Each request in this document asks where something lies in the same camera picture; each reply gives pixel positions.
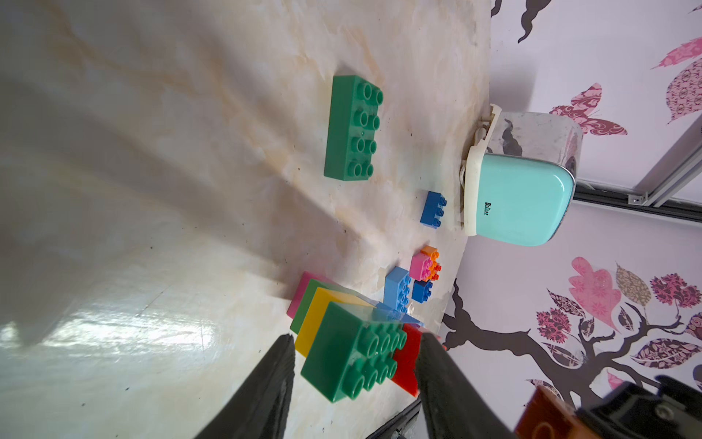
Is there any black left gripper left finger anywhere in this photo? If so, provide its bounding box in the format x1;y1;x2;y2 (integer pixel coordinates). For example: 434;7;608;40
197;335;295;438

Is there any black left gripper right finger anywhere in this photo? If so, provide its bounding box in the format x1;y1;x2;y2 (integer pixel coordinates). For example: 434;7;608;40
415;333;516;438

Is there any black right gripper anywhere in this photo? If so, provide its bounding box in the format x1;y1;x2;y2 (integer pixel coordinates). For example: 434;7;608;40
576;375;701;439

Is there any dark green brick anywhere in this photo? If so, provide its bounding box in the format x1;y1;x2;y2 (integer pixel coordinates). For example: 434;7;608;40
324;75;385;181
302;302;407;402

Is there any light green lego brick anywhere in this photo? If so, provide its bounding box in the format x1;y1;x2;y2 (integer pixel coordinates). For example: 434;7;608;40
290;279;351;334

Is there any yellow lego brick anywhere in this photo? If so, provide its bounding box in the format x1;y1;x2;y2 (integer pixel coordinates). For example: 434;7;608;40
294;287;374;358

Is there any light blue 2x4 brick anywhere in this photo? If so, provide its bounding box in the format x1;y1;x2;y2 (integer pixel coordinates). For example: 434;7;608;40
383;266;411;313

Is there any orange lego brick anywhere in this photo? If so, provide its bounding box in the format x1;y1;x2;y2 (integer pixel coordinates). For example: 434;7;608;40
422;245;442;281

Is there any blue 2x3 lego brick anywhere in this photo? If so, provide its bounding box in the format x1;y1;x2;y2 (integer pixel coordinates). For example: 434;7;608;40
420;191;447;229

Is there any red 2x2 lego brick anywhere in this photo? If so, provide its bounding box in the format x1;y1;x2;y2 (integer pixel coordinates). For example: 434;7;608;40
391;324;423;397

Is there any brown 2x2 lego brick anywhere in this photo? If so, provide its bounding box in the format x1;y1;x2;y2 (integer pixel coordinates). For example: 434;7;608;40
515;386;601;439

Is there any magenta 2x2 lego brick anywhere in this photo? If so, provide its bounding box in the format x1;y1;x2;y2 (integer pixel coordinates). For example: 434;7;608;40
286;271;329;318

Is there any pink lego brick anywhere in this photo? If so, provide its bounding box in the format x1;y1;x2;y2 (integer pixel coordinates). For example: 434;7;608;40
409;252;433;282

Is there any small blue 2x2 brick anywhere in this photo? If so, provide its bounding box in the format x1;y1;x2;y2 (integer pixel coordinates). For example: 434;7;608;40
411;280;433;304

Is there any mint green toaster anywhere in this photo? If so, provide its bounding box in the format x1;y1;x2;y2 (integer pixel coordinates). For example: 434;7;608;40
460;104;583;247

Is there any black enclosure frame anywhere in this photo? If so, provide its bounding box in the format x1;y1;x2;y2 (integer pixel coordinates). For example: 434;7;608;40
574;182;701;223

